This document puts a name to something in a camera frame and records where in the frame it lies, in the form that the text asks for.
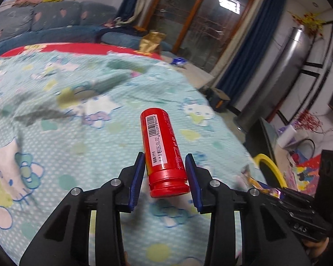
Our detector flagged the red cylindrical bottle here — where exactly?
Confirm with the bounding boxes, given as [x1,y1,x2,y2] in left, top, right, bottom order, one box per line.
[140,108,189,198]

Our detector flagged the purple orange snack wrapper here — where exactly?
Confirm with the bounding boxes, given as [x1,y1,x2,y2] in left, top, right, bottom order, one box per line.
[241,165,281,199]

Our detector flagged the yellow rimmed trash bin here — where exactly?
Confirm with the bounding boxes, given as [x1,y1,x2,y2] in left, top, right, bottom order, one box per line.
[253,154,287,188]

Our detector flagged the Hello Kitty teal blanket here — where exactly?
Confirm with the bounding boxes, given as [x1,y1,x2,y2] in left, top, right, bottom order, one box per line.
[0,51,262,262]

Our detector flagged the beige top coffee table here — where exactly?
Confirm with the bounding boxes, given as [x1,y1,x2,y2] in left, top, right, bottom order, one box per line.
[171,62,214,90]

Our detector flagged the blue candy wrapper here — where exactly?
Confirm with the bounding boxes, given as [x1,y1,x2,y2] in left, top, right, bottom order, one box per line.
[170,57,188,67]

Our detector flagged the brown paper bag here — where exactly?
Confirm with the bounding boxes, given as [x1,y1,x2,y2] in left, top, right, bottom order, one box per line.
[139,31,166,53]

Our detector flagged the silver tower air conditioner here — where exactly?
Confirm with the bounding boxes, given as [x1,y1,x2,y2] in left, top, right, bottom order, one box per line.
[235,25,312,133]

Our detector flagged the blue curtain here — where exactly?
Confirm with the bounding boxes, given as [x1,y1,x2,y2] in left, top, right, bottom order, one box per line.
[216,0,286,102]

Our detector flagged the wooden framed glass door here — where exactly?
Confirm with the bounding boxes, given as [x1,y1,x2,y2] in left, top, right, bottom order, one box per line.
[141,0,254,72]

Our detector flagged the blue grey sofa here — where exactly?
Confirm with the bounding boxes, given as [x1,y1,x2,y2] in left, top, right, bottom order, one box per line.
[0,0,173,60]

